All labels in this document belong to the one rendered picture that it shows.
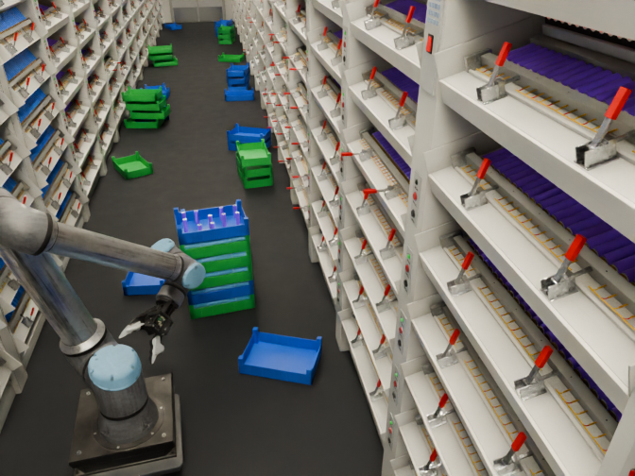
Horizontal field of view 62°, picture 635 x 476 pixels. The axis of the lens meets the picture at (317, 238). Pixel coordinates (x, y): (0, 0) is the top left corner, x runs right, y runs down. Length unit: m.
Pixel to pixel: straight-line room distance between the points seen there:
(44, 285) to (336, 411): 1.09
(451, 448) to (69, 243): 1.08
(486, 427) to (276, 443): 1.04
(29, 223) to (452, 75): 1.06
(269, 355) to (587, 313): 1.68
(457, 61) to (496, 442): 0.70
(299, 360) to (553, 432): 1.52
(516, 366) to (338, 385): 1.30
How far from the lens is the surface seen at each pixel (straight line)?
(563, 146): 0.75
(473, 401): 1.14
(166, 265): 1.72
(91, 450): 1.93
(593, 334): 0.74
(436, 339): 1.26
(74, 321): 1.81
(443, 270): 1.14
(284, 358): 2.27
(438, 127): 1.09
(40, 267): 1.69
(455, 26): 1.05
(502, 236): 0.90
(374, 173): 1.56
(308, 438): 2.00
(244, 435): 2.02
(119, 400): 1.80
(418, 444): 1.54
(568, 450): 0.86
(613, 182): 0.67
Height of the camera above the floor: 1.56
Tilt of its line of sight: 31 degrees down
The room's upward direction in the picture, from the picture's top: straight up
